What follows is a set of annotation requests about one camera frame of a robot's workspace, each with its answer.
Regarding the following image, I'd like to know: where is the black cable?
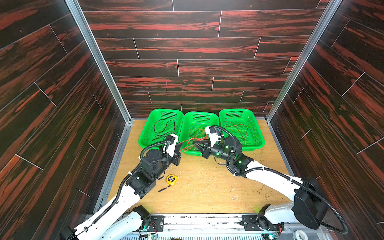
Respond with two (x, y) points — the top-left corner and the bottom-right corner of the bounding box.
(152, 118), (178, 142)

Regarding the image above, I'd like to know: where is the dark red cable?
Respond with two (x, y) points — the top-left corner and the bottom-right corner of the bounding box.
(221, 120), (249, 145)

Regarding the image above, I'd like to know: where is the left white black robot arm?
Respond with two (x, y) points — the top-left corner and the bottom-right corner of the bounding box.
(59, 134), (182, 240)

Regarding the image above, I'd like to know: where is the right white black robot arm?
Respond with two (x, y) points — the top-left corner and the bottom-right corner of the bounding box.
(193, 126), (349, 235)

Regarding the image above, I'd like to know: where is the yellow tape measure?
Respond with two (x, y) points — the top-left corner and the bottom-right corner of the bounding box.
(158, 175), (179, 193)

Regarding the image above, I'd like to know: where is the middle green plastic basket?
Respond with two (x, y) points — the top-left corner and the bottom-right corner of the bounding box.
(180, 112), (220, 157)

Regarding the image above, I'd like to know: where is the green plastic basket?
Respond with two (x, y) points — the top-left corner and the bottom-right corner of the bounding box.
(138, 109), (184, 148)
(219, 109), (265, 152)
(180, 112), (220, 157)

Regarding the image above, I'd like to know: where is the left green plastic basket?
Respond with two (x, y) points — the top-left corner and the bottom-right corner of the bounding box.
(138, 109), (184, 148)

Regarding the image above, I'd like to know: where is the right green plastic basket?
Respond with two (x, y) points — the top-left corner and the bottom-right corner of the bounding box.
(219, 109), (265, 152)

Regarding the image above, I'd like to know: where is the white tape roll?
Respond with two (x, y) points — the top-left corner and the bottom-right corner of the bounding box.
(293, 230), (308, 240)

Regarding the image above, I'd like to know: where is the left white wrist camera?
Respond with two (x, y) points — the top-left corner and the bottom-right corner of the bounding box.
(164, 134), (179, 157)

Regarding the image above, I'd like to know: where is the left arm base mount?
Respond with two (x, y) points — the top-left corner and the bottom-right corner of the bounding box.
(123, 214), (165, 233)

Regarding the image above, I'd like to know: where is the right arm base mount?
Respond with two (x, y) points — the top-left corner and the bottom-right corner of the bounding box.
(240, 215), (285, 232)

